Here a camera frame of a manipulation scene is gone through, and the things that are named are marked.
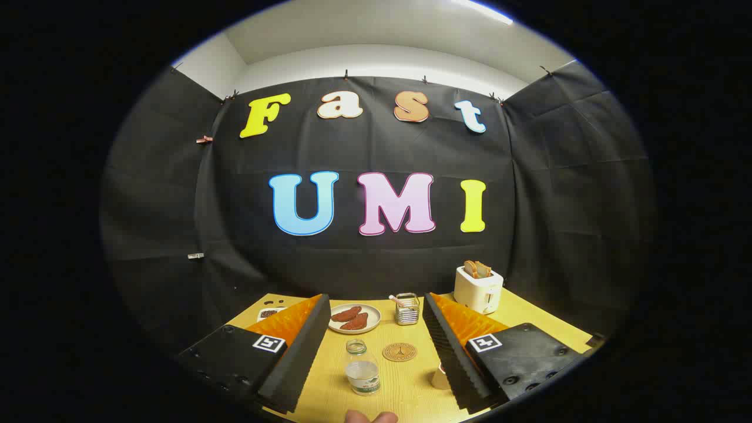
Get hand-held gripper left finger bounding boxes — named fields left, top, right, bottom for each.
left=178, top=293, right=332, bottom=414

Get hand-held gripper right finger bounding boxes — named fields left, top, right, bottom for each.
left=422, top=292, right=588, bottom=415

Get round wooden coaster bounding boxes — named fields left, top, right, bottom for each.
left=382, top=343, right=418, bottom=362

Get clear plastic juice bottle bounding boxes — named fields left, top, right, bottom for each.
left=344, top=339, right=381, bottom=397

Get yellow wooden table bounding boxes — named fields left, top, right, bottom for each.
left=226, top=288, right=594, bottom=423

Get cream toaster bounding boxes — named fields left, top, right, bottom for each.
left=453, top=266, right=504, bottom=315

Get white round plate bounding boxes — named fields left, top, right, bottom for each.
left=327, top=303, right=382, bottom=335

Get metal wire basket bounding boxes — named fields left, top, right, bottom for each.
left=395, top=293, right=420, bottom=326

